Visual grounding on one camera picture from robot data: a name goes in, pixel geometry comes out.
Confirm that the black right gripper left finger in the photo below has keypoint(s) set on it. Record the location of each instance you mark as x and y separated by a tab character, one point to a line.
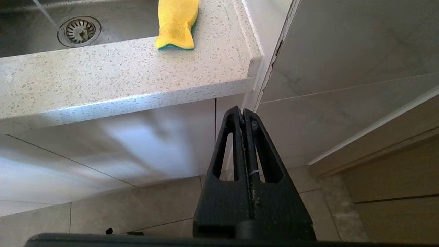
223	206

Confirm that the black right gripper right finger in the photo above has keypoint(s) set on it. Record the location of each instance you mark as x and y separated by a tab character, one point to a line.
277	202

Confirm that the yellow sponge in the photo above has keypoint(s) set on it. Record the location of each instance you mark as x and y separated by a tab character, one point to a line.
176	24

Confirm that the metal sink drain strainer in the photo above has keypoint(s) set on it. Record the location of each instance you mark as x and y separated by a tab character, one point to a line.
79	31

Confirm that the stainless steel sink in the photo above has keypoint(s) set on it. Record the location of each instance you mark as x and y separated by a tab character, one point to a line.
34	34

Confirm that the white cabinet door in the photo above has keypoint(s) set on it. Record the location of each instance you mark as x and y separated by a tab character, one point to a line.
120	147

